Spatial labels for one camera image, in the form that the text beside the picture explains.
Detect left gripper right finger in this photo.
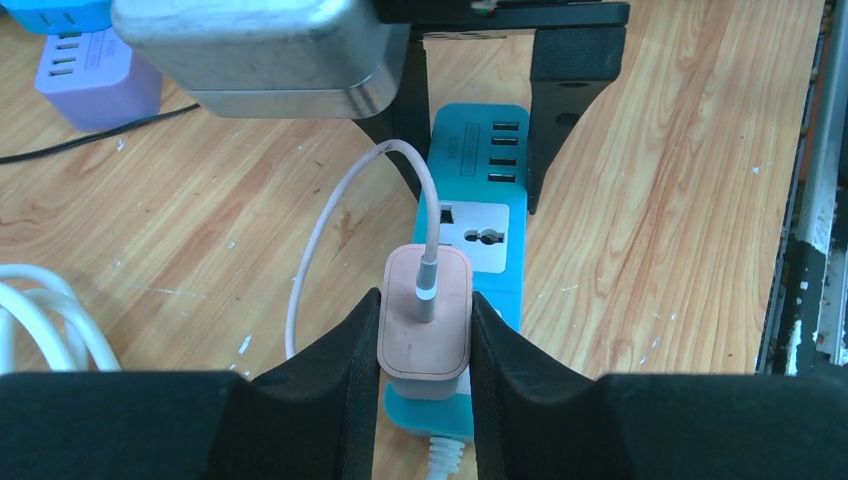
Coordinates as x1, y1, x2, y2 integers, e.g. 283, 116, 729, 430
470, 294, 847, 479

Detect white coiled power cord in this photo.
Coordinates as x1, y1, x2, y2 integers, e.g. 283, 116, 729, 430
0, 263, 122, 376

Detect purple USB power strip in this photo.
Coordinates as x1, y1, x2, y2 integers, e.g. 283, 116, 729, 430
34, 28, 163, 132

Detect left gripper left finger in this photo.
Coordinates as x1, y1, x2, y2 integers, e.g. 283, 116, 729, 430
1, 289, 381, 479

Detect black mounting base rail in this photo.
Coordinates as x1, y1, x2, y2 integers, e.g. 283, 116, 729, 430
755, 1, 847, 380

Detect thin black adapter cable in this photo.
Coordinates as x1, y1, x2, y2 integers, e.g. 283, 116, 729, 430
0, 102, 201, 167

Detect teal power strip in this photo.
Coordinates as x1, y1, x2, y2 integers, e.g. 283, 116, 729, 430
384, 104, 529, 442

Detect thin pink charger cable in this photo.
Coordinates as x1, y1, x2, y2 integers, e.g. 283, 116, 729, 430
284, 138, 442, 362

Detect blue square plug adapter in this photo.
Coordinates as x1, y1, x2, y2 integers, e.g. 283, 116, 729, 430
1, 0, 112, 35

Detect pink USB charger plug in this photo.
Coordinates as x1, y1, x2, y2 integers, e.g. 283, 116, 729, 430
377, 244, 473, 401

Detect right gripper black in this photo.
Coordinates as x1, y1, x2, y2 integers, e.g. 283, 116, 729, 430
353, 1, 630, 215

